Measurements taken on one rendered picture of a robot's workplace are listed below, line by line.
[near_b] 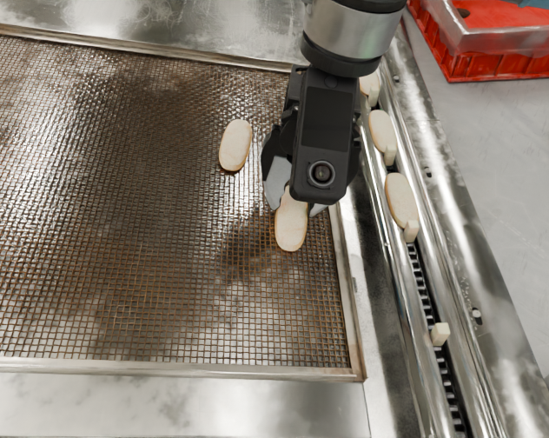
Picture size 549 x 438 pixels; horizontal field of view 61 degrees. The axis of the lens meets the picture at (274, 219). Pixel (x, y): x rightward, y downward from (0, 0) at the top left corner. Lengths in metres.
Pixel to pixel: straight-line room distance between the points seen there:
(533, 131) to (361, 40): 0.54
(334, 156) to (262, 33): 0.50
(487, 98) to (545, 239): 0.31
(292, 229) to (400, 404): 0.22
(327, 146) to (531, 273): 0.37
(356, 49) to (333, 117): 0.06
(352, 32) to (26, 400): 0.39
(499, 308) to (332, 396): 0.22
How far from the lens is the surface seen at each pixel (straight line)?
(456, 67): 0.92
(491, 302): 0.58
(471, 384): 0.54
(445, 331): 0.53
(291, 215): 0.54
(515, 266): 0.68
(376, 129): 0.74
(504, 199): 0.75
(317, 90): 0.41
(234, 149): 0.60
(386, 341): 0.57
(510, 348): 0.56
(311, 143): 0.39
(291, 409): 0.44
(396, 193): 0.65
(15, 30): 0.82
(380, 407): 0.54
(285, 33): 0.88
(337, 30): 0.38
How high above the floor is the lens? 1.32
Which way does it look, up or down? 51 degrees down
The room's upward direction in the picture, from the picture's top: straight up
